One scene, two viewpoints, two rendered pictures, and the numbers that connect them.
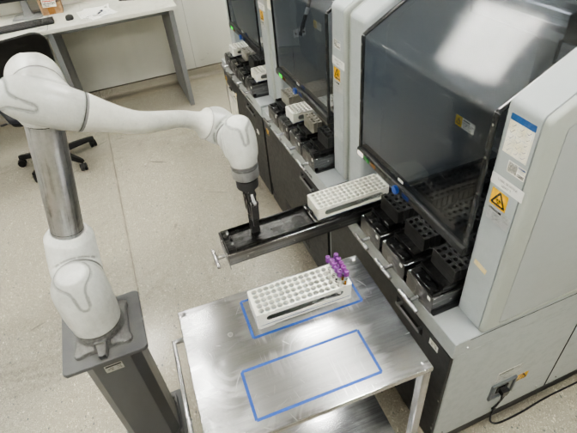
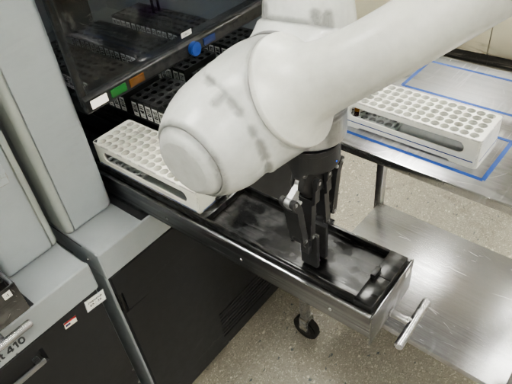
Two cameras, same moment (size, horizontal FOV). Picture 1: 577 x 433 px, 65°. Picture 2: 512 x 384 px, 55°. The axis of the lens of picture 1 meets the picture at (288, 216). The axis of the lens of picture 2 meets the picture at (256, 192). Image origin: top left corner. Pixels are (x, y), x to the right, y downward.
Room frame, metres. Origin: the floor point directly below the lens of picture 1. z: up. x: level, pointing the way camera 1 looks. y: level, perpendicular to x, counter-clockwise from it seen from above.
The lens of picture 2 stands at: (1.57, 0.55, 1.41)
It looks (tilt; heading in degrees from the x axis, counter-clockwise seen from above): 40 degrees down; 241
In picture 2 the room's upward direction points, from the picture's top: 7 degrees counter-clockwise
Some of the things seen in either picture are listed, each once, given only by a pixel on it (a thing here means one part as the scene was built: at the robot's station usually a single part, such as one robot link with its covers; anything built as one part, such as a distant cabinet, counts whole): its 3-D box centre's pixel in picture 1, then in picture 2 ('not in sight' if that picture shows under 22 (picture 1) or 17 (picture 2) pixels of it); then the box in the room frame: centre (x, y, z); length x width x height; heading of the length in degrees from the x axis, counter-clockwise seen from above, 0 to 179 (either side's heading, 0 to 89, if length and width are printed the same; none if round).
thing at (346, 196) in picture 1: (348, 197); (161, 164); (1.34, -0.23, 0.83); 0.30 x 0.10 x 0.06; 108
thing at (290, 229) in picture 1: (305, 222); (233, 219); (1.29, -0.06, 0.78); 0.73 x 0.14 x 0.09; 108
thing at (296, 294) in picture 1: (300, 294); (414, 119); (0.88, -0.01, 0.85); 0.30 x 0.10 x 0.06; 106
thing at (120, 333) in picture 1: (100, 329); not in sight; (0.93, 0.65, 0.73); 0.22 x 0.18 x 0.06; 18
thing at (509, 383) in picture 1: (503, 390); not in sight; (0.80, -0.72, 0.29); 0.11 x 0.03 x 0.10; 108
